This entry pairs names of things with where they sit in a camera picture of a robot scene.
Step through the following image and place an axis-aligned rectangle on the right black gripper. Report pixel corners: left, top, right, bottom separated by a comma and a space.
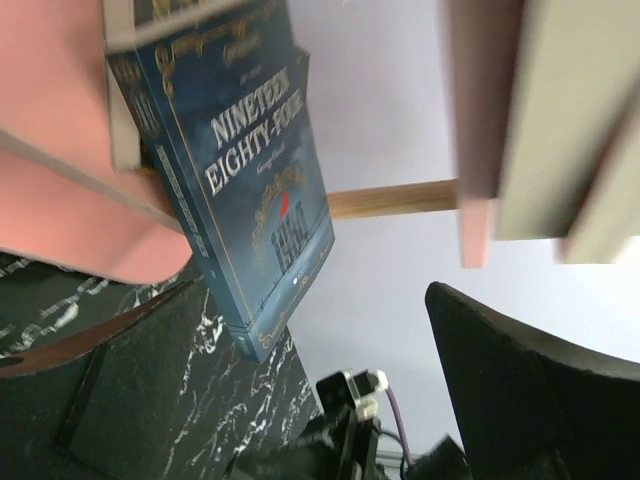
239, 407, 465, 479

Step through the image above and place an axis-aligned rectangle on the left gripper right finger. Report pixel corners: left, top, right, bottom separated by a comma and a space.
425, 282, 639, 479

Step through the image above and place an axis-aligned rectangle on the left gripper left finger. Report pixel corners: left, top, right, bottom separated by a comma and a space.
1, 280, 212, 479

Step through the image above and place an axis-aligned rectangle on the Nineteen Eighty-Four blue book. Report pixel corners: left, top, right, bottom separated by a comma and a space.
104, 0, 336, 365

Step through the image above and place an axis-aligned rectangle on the purple paperback book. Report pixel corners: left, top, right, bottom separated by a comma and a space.
559, 92, 639, 264

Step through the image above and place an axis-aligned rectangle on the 13-Storey Treehouse red book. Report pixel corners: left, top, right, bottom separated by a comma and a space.
495, 0, 639, 241

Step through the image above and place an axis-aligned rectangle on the black marble table mat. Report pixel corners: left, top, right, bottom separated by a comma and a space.
1, 254, 318, 479

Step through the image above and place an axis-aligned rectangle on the pink three-tier shelf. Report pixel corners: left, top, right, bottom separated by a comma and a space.
0, 0, 531, 289

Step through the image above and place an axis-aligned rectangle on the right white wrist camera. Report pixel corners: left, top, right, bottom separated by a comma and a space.
316, 369, 389, 422

